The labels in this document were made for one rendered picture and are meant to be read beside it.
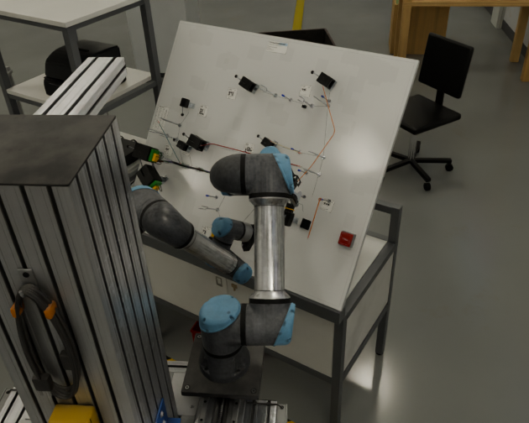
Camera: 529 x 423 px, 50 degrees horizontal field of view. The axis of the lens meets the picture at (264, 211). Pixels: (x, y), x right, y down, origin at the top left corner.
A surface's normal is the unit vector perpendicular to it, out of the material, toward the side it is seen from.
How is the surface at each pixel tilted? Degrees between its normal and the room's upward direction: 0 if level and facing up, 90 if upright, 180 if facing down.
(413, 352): 0
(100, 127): 0
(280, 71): 54
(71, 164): 0
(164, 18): 90
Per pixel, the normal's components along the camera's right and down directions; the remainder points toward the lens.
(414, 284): -0.04, -0.81
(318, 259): -0.45, -0.07
